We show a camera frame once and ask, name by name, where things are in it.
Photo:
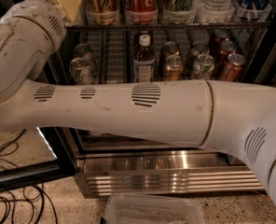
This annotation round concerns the open glass fridge door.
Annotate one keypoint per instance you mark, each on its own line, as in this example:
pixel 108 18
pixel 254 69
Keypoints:
pixel 63 165

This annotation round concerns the green tall can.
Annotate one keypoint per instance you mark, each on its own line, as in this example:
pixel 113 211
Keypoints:
pixel 178 11

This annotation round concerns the red can middle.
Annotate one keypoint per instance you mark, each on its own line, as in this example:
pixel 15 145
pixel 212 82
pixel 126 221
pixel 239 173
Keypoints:
pixel 221 52

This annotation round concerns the brown tea bottle white cap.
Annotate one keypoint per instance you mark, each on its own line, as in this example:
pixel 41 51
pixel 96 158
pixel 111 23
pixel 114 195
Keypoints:
pixel 143 60

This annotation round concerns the stainless steel fridge grille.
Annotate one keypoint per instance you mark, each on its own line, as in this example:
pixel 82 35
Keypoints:
pixel 161 172

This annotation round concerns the clear plastic container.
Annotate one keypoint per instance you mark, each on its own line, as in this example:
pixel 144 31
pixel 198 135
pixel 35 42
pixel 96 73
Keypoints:
pixel 150 209

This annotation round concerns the gold can front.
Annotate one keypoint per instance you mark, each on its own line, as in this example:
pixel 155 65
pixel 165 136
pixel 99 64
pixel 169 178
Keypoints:
pixel 172 69

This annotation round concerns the red can front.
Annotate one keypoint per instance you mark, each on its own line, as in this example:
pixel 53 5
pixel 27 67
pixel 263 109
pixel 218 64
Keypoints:
pixel 232 67

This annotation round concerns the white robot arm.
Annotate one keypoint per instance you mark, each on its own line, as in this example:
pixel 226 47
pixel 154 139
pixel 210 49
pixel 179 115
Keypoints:
pixel 238 119

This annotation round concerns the red can back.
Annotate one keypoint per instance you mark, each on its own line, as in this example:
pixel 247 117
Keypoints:
pixel 217 36

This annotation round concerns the clear water bottle right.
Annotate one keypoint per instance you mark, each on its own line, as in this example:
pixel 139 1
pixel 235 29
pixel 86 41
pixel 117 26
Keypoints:
pixel 214 11

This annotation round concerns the red can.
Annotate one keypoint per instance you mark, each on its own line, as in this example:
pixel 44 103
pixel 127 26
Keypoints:
pixel 221 52
pixel 217 36
pixel 232 67

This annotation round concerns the gold tall can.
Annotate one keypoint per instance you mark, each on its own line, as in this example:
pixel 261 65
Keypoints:
pixel 102 12

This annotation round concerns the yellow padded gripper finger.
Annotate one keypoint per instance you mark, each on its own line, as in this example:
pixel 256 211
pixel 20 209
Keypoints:
pixel 69 9

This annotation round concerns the empty white shelf glide tray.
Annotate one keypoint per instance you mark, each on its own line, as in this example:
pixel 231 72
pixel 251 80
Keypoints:
pixel 114 69

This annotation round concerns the white green can front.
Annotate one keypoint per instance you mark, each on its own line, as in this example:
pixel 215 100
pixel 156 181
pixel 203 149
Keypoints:
pixel 202 67

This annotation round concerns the green 7up can front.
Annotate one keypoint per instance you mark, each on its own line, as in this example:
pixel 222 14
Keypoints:
pixel 81 71

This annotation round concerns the gold can behind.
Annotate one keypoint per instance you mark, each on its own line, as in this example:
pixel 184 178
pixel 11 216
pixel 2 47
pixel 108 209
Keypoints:
pixel 169 48

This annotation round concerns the green can behind left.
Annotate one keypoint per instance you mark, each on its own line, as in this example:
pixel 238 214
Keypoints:
pixel 85 51

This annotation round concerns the red coca-cola bottle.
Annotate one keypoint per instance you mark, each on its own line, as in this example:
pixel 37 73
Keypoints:
pixel 142 11

